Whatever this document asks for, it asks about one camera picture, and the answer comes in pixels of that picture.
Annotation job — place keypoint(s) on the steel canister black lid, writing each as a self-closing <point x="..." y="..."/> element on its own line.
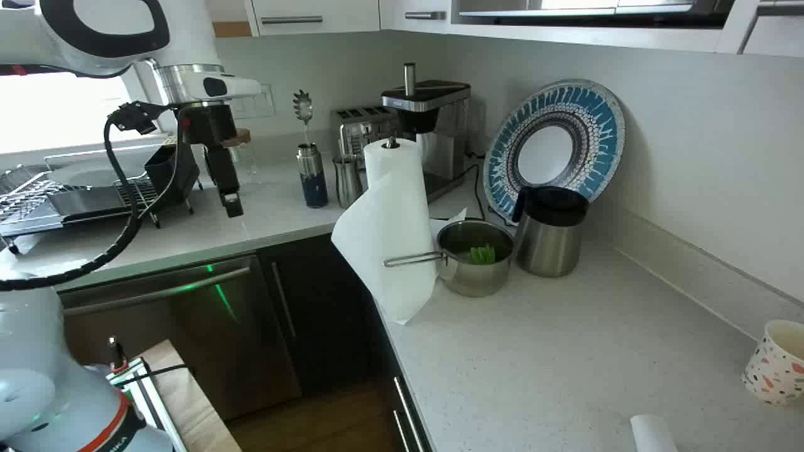
<point x="550" y="230"/>

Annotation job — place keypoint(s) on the white object at bottom edge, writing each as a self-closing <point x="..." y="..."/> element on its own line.
<point x="653" y="436"/>

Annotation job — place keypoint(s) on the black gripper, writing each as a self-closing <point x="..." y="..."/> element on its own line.
<point x="218" y="132"/>

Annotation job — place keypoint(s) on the wooden board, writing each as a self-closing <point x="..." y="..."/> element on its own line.
<point x="190" y="407"/>

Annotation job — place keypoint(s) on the steel saucepan with greens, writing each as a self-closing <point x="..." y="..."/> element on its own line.
<point x="472" y="256"/>

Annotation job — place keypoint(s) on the black dish rack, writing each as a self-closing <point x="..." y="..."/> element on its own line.
<point x="76" y="190"/>

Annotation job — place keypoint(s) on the silver toaster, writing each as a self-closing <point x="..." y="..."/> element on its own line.
<point x="356" y="128"/>

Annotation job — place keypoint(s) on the dotted paper cup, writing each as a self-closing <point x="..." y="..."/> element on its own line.
<point x="776" y="373"/>

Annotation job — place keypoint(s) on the white upper cabinets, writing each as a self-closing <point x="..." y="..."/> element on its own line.
<point x="702" y="27"/>

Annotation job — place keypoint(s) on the blue white decorative plate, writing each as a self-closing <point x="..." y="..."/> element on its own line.
<point x="567" y="133"/>

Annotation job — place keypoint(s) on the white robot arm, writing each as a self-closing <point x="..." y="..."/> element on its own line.
<point x="50" y="402"/>

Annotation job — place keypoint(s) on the dark cabinet door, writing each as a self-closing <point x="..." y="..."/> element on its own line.
<point x="324" y="310"/>

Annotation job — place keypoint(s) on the black steel coffee machine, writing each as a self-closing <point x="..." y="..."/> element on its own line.
<point x="435" y="117"/>

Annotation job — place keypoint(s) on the stainless dishwasher door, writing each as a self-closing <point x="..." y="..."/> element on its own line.
<point x="215" y="314"/>

